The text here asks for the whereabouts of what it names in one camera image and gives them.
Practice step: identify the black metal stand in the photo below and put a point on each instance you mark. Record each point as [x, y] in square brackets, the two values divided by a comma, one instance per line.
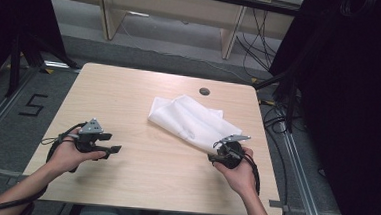
[288, 93]
[31, 51]

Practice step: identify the person's right hand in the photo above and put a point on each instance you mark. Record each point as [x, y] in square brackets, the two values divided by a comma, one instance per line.
[241, 177]

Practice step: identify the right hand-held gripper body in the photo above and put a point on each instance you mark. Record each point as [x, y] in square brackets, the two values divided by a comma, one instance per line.
[230, 153]

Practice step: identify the person's left hand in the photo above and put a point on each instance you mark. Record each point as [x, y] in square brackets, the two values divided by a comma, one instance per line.
[67, 155]

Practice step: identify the metal floor rail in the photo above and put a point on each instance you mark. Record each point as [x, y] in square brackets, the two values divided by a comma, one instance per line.
[302, 181]
[1, 109]

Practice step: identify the white mesh laundry bag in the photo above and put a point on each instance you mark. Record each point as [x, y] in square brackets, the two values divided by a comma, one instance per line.
[191, 121]

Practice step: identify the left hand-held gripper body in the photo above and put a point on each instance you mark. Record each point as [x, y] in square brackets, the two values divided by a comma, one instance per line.
[88, 138]

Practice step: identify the black curtain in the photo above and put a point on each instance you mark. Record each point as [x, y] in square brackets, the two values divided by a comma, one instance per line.
[13, 16]
[345, 113]

